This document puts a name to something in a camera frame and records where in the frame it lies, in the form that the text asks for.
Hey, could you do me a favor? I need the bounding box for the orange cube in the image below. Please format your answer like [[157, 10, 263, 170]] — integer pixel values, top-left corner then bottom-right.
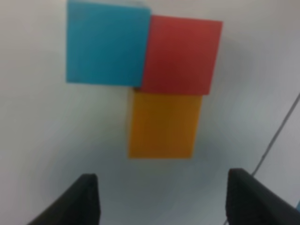
[[127, 89, 202, 159]]

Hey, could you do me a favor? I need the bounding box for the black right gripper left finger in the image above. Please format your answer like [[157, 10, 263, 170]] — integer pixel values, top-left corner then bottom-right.
[[29, 174, 101, 225]]

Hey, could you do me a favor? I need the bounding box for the blue cube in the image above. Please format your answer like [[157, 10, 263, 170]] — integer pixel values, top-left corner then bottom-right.
[[66, 0, 151, 87]]

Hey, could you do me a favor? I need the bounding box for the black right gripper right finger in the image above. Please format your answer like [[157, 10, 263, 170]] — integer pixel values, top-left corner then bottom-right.
[[225, 168, 300, 225]]

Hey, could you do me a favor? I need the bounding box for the red cube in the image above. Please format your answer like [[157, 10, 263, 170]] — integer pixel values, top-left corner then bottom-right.
[[141, 15, 223, 96]]

